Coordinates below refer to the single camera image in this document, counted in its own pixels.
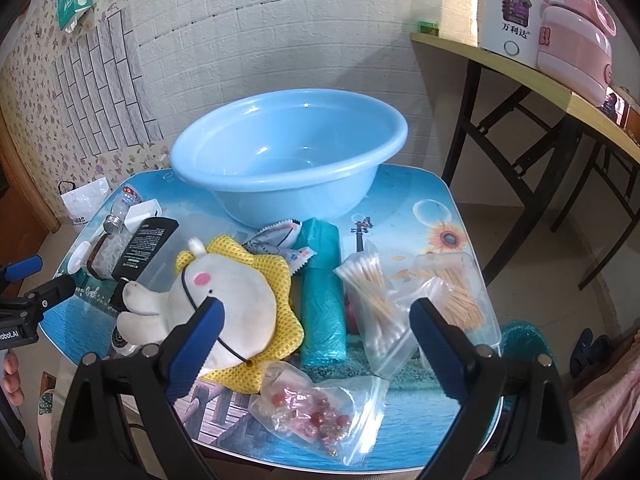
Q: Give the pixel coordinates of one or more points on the white appliance carton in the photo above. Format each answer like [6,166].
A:
[510,5]

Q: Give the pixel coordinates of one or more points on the glass jar with metal cap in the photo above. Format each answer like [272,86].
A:
[107,257]

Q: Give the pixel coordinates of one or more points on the dark blue slipper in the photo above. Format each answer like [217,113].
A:
[601,349]
[582,352]

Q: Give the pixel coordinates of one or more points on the black cosmetic tube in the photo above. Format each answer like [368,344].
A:
[145,250]

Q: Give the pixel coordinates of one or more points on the wooden folding table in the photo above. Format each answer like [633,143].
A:
[530,82]

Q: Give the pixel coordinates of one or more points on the printed scenery desktop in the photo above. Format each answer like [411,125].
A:
[415,410]

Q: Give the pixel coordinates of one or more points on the white charger plug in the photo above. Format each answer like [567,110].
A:
[142,212]

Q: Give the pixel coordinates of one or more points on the pink blanket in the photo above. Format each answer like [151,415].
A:
[610,420]

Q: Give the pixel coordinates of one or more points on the light blue plastic basin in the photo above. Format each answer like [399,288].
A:
[290,160]

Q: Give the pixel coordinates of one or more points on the small green box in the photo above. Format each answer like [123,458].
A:
[428,28]

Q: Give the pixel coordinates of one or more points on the person's left hand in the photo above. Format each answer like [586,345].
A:
[11,380]

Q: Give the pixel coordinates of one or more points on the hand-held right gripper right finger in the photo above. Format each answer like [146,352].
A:
[437,350]

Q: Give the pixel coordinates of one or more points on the zip bag of red beads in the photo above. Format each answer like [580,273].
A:
[310,410]

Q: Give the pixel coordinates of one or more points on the white and dark snack packet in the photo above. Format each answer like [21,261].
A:
[275,237]

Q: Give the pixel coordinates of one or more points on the clear plastic bottle red label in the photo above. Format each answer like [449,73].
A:
[127,197]

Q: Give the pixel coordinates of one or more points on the teal trash bag roll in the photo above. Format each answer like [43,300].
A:
[322,310]

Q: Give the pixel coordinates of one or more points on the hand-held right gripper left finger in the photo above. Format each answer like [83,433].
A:
[197,350]

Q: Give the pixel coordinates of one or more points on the white plastic shopping bag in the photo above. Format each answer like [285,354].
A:
[82,205]

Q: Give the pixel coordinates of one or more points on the pink rice cooker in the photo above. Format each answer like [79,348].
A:
[575,50]

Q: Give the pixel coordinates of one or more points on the white plush toy yellow mesh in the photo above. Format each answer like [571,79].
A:
[240,290]

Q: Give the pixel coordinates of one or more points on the cotton swab zip bag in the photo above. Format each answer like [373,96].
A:
[372,305]

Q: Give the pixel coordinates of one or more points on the clear toothpick box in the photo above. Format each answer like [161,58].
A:
[460,285]

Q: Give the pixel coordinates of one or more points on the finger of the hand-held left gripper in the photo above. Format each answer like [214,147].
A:
[22,267]
[50,292]

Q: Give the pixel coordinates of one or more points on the white and blue snack packet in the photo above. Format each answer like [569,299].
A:
[301,260]

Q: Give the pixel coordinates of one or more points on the teal trash bin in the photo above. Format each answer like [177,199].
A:
[525,340]

